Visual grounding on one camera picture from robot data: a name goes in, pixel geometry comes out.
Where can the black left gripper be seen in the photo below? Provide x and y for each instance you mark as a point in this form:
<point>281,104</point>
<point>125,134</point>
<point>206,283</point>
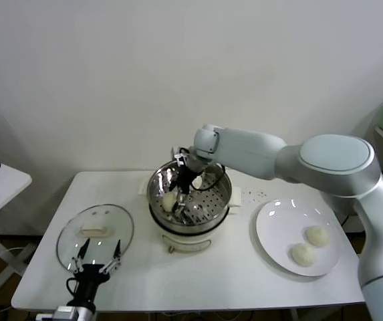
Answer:
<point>87,275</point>

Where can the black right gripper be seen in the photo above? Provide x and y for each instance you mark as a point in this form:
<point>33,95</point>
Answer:
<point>185,179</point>

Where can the white steamed baozi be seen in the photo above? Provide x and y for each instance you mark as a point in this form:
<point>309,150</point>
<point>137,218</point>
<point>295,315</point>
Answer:
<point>198,183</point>
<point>303,255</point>
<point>317,235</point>
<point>168,202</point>

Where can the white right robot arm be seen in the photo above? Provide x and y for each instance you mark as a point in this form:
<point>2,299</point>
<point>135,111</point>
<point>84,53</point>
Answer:
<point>338,160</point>

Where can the stainless steel steamer basket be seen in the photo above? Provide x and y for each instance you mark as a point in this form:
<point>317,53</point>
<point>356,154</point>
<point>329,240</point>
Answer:
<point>218,194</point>

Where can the glass pot lid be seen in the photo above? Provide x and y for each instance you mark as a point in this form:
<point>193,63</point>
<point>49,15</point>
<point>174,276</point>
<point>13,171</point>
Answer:
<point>114,224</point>

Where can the white electric cooker pot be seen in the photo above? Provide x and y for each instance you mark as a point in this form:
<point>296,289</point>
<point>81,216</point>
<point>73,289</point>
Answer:
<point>184,241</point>

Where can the dark crumb scatter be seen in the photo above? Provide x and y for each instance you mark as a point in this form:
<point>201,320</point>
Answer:
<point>259,193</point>

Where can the white round plate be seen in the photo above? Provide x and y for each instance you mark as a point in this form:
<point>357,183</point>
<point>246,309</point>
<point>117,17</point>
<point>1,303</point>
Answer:
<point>278,234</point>

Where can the white side table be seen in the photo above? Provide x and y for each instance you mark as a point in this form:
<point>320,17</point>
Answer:
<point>7,180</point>

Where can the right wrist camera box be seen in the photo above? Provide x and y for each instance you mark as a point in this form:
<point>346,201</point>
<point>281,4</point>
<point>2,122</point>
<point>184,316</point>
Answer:
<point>177,156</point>

